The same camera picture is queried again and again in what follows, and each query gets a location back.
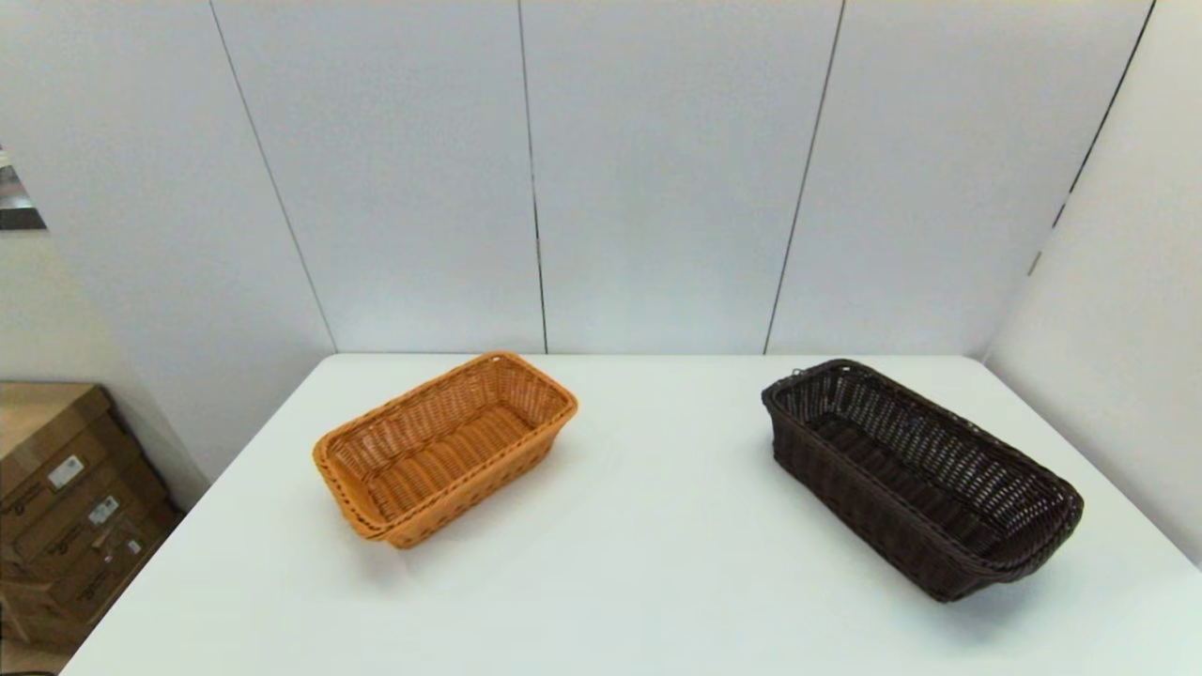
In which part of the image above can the dark brown wicker basket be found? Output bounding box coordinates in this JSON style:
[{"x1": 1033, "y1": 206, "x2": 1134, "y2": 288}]
[{"x1": 761, "y1": 358, "x2": 1086, "y2": 603}]

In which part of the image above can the brown cardboard box white label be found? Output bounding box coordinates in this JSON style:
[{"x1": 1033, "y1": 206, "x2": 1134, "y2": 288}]
[
  {"x1": 0, "y1": 380, "x2": 142, "y2": 517},
  {"x1": 0, "y1": 441, "x2": 168, "y2": 576},
  {"x1": 0, "y1": 484, "x2": 185, "y2": 651}
]

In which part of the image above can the orange wicker basket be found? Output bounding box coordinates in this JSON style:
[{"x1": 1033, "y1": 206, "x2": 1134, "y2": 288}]
[{"x1": 312, "y1": 350, "x2": 579, "y2": 550}]

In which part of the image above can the grey metal wall fixture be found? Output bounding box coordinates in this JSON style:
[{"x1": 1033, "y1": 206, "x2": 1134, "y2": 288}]
[{"x1": 0, "y1": 148, "x2": 47, "y2": 232}]

